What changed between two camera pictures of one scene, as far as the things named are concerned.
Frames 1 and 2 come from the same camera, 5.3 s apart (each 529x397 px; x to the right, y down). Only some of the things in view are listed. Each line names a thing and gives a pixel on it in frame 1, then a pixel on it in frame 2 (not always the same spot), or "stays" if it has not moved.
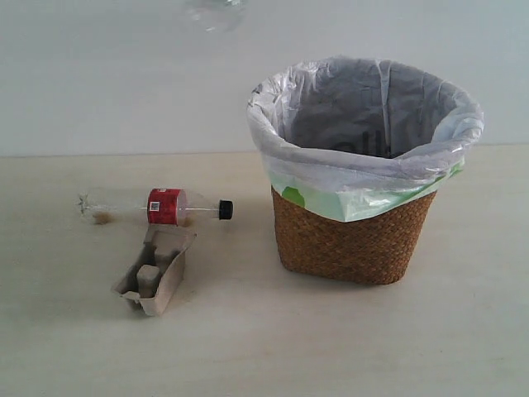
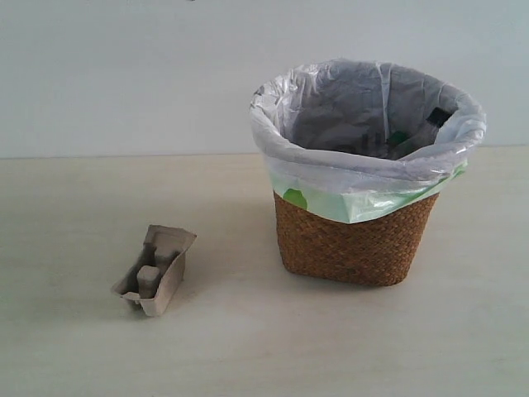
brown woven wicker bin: x=377 y=250 stays
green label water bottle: x=215 y=16 -> x=400 y=144
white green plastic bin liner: x=354 y=138 stays
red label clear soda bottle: x=161 y=206 -> x=423 y=137
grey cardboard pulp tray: x=156 y=270 stays
